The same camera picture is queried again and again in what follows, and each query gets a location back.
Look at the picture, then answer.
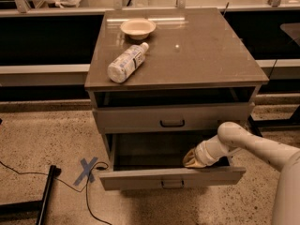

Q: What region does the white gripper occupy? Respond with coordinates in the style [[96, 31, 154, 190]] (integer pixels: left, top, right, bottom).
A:
[[183, 136, 230, 168]]

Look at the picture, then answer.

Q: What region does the grey drawer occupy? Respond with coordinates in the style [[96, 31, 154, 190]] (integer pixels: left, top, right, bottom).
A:
[[100, 130, 246, 190], [93, 103, 254, 134]]

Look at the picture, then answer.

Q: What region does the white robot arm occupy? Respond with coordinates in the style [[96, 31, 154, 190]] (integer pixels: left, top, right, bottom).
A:
[[183, 122, 300, 225]]

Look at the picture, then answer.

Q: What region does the grey drawer cabinet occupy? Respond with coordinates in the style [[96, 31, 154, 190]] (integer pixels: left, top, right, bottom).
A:
[[83, 7, 270, 173]]

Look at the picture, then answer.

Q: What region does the blue tape cross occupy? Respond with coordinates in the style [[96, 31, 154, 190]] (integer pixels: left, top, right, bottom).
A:
[[73, 157, 98, 186]]

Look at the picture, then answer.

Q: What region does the black stand leg right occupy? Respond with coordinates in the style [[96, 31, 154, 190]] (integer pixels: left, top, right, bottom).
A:
[[248, 116, 300, 137]]

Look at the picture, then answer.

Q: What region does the black stand leg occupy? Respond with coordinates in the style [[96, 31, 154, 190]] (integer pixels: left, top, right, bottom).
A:
[[248, 116, 300, 137], [0, 165, 61, 225]]

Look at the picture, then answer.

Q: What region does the white plastic bottle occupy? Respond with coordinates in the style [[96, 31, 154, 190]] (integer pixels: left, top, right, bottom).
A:
[[107, 42, 149, 83]]

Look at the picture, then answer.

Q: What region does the beige paper bowl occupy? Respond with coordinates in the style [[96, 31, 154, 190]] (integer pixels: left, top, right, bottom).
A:
[[120, 18, 156, 40]]

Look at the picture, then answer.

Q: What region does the black stand leg left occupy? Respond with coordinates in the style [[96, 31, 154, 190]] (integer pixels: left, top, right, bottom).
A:
[[0, 165, 61, 225]]

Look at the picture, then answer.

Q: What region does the black floor cable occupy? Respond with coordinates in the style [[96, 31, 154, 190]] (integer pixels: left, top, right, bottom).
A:
[[0, 160, 113, 225]]

